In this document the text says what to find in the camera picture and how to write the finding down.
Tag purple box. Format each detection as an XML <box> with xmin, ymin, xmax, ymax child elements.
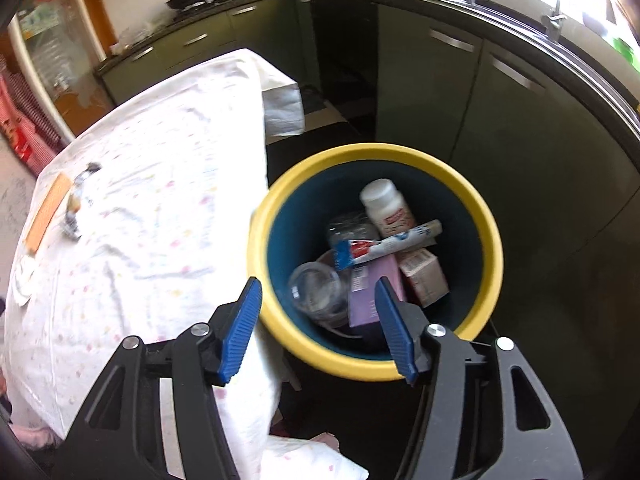
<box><xmin>347</xmin><ymin>255</ymin><xmax>406</xmax><ymax>328</ymax></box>

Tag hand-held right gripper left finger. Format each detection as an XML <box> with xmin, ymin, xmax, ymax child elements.
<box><xmin>50</xmin><ymin>276</ymin><xmax>263</xmax><ymax>480</ymax></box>

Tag crumpled foil wrapper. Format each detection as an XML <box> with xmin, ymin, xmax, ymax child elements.
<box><xmin>62</xmin><ymin>161</ymin><xmax>103</xmax><ymax>242</ymax></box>

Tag yellow-rimmed trash bin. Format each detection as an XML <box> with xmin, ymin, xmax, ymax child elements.
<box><xmin>247</xmin><ymin>142</ymin><xmax>503</xmax><ymax>382</ymax></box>

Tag dark green kitchen cabinets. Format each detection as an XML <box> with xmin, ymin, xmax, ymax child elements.
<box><xmin>95</xmin><ymin>0</ymin><xmax>640</xmax><ymax>321</ymax></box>

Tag white carton with red stripe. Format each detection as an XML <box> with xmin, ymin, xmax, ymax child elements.
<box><xmin>397</xmin><ymin>249</ymin><xmax>451</xmax><ymax>309</ymax></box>

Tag white dotted tablecloth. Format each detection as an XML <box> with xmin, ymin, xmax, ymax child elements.
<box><xmin>0</xmin><ymin>49</ymin><xmax>371</xmax><ymax>480</ymax></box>

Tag metal faucet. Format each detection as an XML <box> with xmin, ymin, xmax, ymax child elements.
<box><xmin>541</xmin><ymin>0</ymin><xmax>569</xmax><ymax>42</ymax></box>

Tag orange ribbed strip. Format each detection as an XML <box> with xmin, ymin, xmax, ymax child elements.
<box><xmin>25</xmin><ymin>171</ymin><xmax>72</xmax><ymax>252</ymax></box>

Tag red and blue toothpaste tube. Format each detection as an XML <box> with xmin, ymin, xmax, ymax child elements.
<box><xmin>332</xmin><ymin>220</ymin><xmax>443</xmax><ymax>272</ymax></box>

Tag crumpled white tissue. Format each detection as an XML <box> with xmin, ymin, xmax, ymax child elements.
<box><xmin>11</xmin><ymin>255</ymin><xmax>38</xmax><ymax>306</ymax></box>

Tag clear plastic water bottle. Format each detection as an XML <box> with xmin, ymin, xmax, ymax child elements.
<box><xmin>289</xmin><ymin>212</ymin><xmax>383</xmax><ymax>331</ymax></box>

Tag red and pink bags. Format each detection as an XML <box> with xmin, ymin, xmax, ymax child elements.
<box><xmin>0</xmin><ymin>67</ymin><xmax>66</xmax><ymax>176</ymax></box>

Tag green object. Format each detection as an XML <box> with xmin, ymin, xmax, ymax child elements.
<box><xmin>614</xmin><ymin>37</ymin><xmax>640</xmax><ymax>70</ymax></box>

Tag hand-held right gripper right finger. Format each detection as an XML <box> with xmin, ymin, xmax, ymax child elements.
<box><xmin>374</xmin><ymin>276</ymin><xmax>586</xmax><ymax>480</ymax></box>

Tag white pill bottle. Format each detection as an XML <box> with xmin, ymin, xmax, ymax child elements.
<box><xmin>359</xmin><ymin>178</ymin><xmax>418</xmax><ymax>240</ymax></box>

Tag glass door with wooden frame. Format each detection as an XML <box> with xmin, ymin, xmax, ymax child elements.
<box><xmin>7</xmin><ymin>0</ymin><xmax>118</xmax><ymax>143</ymax></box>

